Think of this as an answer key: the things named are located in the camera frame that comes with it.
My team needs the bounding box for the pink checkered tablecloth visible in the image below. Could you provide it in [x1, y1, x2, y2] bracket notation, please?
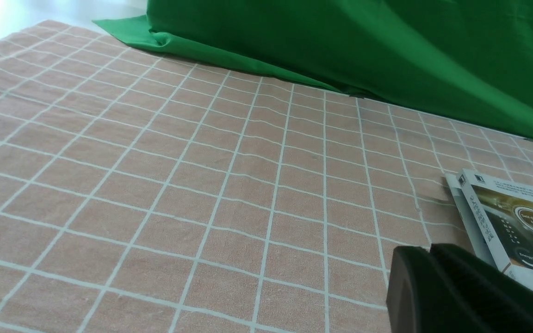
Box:
[0, 21, 533, 333]

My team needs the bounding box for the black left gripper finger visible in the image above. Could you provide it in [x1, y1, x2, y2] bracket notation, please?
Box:
[386, 244, 533, 333]

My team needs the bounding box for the top self-driving textbook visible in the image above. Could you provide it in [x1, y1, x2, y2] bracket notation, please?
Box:
[458, 169, 533, 271]

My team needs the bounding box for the green backdrop cloth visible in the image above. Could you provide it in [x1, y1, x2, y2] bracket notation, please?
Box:
[96, 0, 533, 139]

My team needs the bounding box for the middle white book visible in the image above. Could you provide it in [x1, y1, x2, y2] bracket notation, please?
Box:
[446, 173, 533, 291]

